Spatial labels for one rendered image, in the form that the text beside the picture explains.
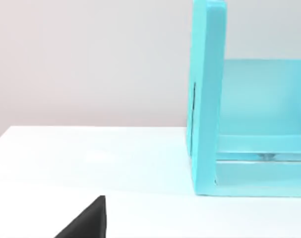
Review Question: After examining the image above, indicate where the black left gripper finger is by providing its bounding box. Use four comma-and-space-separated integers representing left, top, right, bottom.
53, 195, 108, 238

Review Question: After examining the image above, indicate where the light blue rack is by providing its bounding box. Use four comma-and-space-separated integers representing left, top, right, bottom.
186, 0, 301, 198

